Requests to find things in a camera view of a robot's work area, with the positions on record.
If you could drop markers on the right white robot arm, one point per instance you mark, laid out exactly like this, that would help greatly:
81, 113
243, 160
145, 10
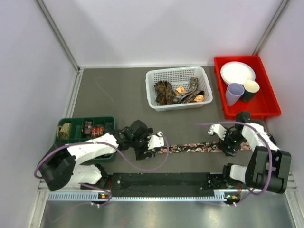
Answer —
268, 166

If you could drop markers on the rolled black tie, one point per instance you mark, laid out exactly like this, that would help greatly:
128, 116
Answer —
108, 126

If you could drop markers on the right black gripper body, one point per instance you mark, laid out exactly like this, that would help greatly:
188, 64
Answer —
232, 138

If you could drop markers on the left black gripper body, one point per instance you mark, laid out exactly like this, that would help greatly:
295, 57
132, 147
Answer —
141, 143

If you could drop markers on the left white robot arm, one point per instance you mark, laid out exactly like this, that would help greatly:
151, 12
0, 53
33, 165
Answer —
64, 163

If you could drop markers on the red plastic bin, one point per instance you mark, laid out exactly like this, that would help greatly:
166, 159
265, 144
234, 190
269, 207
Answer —
264, 103

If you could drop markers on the rolled olive green tie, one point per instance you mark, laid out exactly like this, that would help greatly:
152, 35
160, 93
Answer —
63, 131

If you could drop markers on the black paper cup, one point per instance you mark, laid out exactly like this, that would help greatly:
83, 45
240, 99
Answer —
250, 89

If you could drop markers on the rolled purple floral tie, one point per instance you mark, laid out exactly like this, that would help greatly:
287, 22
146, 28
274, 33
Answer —
87, 128

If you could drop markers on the grey orange pattern tie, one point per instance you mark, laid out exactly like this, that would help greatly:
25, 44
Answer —
192, 95

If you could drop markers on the brown leaf pattern tie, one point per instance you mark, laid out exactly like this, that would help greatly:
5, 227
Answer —
164, 93

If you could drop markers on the lilac paper cup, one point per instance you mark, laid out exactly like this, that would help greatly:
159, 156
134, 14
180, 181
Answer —
233, 93

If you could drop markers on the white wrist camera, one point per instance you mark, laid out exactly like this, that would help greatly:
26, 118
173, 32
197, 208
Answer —
219, 130
155, 141

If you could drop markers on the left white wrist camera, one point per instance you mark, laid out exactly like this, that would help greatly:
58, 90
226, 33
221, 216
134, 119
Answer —
155, 141

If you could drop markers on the white plastic basket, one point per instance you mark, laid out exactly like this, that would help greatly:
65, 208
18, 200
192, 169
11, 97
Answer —
177, 77

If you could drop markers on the green divided organizer tray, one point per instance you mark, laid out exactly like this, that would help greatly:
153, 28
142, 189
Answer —
77, 126

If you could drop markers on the rolled red pattern tie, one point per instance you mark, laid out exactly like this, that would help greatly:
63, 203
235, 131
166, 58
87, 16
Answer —
97, 131

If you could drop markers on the white paper plates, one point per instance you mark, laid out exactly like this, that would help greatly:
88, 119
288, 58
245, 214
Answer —
237, 72

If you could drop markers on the white slotted cable duct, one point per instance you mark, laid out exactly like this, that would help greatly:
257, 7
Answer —
97, 196

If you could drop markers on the aluminium frame rail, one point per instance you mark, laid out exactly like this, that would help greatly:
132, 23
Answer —
291, 185

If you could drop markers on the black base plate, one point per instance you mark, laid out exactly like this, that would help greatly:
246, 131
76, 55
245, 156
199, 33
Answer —
166, 184

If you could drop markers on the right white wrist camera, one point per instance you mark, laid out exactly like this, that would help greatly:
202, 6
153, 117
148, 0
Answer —
219, 130

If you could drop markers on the pink floral dark tie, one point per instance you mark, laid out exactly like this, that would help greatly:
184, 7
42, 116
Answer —
189, 148

